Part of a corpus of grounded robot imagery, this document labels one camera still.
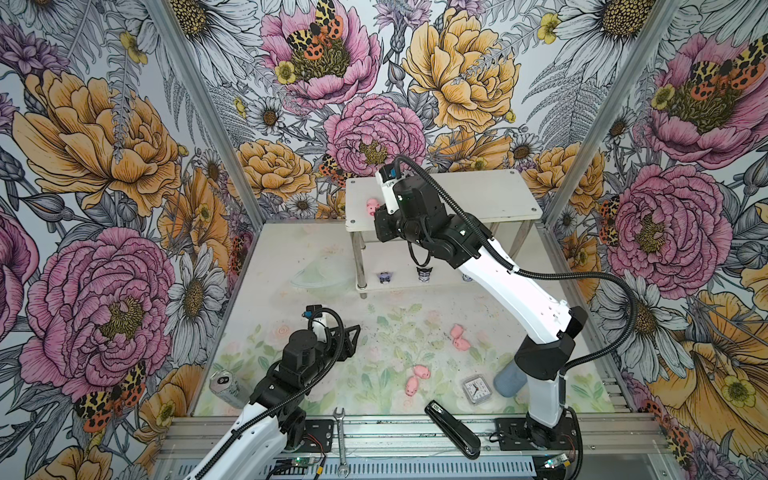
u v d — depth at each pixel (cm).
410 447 73
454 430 71
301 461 71
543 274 46
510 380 79
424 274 93
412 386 81
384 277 94
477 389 79
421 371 83
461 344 89
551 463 72
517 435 74
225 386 69
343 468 70
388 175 57
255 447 52
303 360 61
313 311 71
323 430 74
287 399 55
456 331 91
